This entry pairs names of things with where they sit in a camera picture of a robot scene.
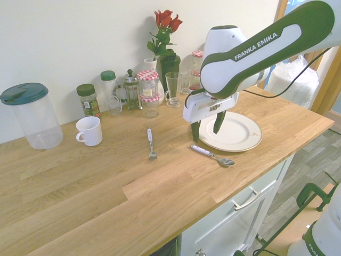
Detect small clear drinking glass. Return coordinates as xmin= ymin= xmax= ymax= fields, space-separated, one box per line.
xmin=180 ymin=70 xmax=193 ymax=95

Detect white plate with gold rim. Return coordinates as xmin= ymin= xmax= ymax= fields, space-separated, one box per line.
xmin=198 ymin=111 xmax=263 ymax=153

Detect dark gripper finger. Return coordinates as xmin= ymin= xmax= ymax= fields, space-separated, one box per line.
xmin=213 ymin=109 xmax=228 ymax=134
xmin=191 ymin=119 xmax=202 ymax=144

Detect white plastic bag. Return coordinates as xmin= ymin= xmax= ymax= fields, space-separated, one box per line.
xmin=266 ymin=54 xmax=319 ymax=110

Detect spoon with white handle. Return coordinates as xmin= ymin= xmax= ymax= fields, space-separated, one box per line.
xmin=190 ymin=145 xmax=236 ymax=168

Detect glass french press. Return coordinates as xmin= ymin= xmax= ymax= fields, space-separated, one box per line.
xmin=114 ymin=69 xmax=143 ymax=111

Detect jar with red content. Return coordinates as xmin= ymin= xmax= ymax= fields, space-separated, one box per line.
xmin=189 ymin=69 xmax=202 ymax=92

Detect black cable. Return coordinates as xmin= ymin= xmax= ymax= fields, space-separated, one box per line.
xmin=241 ymin=45 xmax=332 ymax=99

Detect green metal clamp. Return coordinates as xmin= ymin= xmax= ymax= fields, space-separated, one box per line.
xmin=296 ymin=173 xmax=341 ymax=213

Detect small clear glass mug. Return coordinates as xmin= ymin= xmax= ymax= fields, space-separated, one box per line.
xmin=107 ymin=95 xmax=123 ymax=117

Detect white cabinet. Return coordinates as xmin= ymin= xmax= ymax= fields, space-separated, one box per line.
xmin=181 ymin=154 xmax=295 ymax=256

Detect clear jug with green lid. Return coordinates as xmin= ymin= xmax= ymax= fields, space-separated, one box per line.
xmin=0 ymin=82 xmax=64 ymax=150

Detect clear bottle with green lid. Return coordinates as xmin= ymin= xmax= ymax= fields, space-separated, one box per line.
xmin=100 ymin=70 xmax=119 ymax=113

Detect spice jar with dark lid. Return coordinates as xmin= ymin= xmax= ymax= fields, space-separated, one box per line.
xmin=76 ymin=83 xmax=102 ymax=121

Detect dark green shaker bottle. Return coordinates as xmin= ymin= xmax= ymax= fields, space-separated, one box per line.
xmin=159 ymin=49 xmax=181 ymax=93

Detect tall jar red checked lid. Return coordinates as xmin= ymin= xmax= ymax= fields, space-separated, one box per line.
xmin=191 ymin=50 xmax=205 ymax=73

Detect white ceramic mug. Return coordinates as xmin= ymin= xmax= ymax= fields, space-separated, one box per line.
xmin=75 ymin=116 xmax=103 ymax=147

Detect red roses with green leaves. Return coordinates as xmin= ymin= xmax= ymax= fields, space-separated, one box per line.
xmin=147 ymin=9 xmax=183 ymax=61

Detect tall latte glass with handle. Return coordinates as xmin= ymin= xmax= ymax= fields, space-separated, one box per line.
xmin=164 ymin=71 xmax=182 ymax=108

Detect fork with white handle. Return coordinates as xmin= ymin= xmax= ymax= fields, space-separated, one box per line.
xmin=147 ymin=127 xmax=158 ymax=161

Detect white ceramic vase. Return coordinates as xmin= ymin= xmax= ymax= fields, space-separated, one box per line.
xmin=144 ymin=58 xmax=165 ymax=101

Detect metal drawer handle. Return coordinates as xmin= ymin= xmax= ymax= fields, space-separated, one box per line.
xmin=231 ymin=189 xmax=261 ymax=211

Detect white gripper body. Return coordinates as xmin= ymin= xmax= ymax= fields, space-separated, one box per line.
xmin=183 ymin=92 xmax=239 ymax=125

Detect empty jar red checked lid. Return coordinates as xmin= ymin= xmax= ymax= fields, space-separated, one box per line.
xmin=140 ymin=92 xmax=160 ymax=119
xmin=136 ymin=70 xmax=160 ymax=97

